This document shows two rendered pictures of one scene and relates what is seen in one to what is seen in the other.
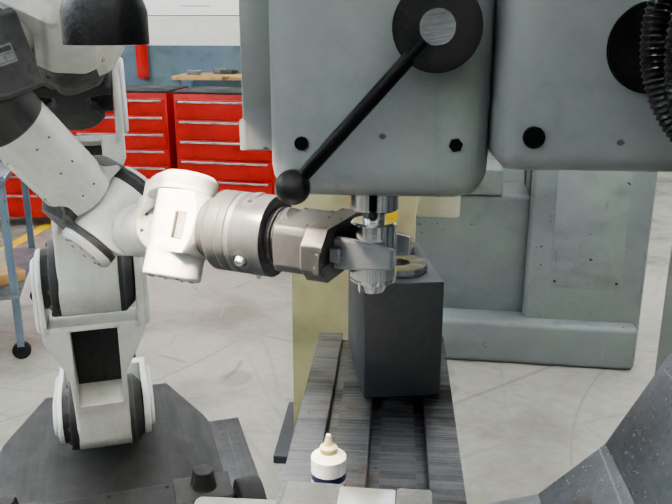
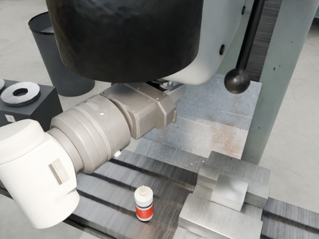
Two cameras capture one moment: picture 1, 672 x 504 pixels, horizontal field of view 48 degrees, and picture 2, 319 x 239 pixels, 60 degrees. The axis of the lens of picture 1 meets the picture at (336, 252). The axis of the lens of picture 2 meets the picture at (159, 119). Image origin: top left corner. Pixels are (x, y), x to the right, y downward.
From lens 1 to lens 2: 70 cm
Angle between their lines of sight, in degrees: 65
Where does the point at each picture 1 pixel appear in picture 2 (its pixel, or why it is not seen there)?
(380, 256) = (182, 90)
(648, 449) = not seen: hidden behind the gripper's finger
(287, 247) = (147, 121)
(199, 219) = (73, 154)
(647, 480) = (187, 105)
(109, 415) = not seen: outside the picture
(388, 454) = (107, 173)
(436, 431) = not seen: hidden behind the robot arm
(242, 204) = (101, 118)
